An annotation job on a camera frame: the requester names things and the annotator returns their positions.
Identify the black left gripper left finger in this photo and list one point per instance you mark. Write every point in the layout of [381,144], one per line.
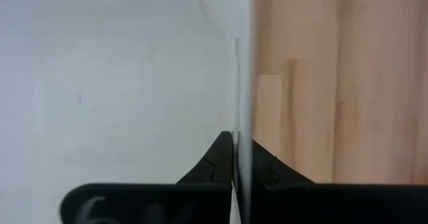
[150,204]

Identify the white plastic storage basket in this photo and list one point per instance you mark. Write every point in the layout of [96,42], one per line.
[100,83]

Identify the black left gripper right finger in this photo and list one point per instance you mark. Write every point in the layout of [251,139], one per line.
[334,204]

